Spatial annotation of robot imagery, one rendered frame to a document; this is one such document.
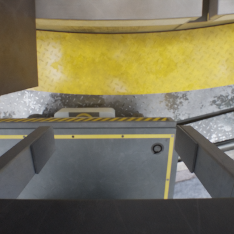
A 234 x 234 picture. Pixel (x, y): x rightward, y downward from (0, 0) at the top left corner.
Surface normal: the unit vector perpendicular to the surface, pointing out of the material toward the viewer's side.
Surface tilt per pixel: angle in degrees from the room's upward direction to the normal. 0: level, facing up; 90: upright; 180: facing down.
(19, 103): 0
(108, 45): 0
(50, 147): 90
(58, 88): 0
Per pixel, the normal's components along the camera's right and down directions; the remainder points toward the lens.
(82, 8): 0.00, 0.29
